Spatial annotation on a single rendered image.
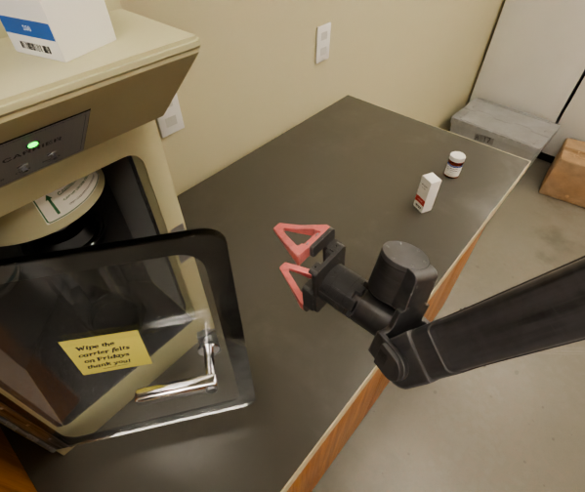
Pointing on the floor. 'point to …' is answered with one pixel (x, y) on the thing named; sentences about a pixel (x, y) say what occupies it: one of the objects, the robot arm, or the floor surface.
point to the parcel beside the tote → (584, 176)
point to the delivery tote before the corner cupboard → (504, 128)
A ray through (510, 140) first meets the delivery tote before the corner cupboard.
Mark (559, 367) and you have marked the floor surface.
